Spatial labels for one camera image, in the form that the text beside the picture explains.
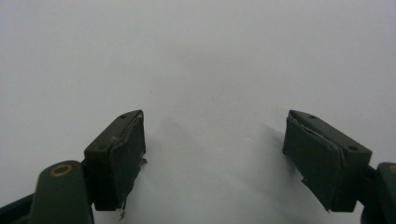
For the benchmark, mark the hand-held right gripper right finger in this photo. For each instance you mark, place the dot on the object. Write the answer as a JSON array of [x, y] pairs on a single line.
[[323, 161]]

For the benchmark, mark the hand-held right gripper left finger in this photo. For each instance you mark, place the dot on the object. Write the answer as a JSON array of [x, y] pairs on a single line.
[[116, 161]]

